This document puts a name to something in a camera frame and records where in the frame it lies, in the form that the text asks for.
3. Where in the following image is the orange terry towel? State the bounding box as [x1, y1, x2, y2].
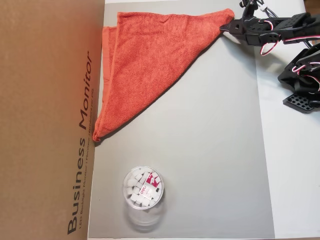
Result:
[91, 8, 235, 144]

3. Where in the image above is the grey table mat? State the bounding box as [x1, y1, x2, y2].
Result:
[87, 2, 276, 239]

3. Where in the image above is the red white paper label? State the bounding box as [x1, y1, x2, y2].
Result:
[141, 172, 162, 201]

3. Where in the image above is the clear plastic jar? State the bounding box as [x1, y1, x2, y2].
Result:
[121, 166, 167, 232]

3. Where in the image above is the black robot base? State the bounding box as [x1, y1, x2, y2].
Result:
[282, 92, 320, 115]

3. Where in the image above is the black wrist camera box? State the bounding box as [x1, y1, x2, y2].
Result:
[238, 0, 259, 20]

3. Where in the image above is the brown cardboard monitor box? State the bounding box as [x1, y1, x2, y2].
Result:
[0, 0, 106, 240]

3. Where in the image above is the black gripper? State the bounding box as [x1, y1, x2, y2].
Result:
[219, 17, 280, 46]

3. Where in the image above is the black cable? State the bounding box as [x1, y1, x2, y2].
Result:
[257, 0, 282, 20]

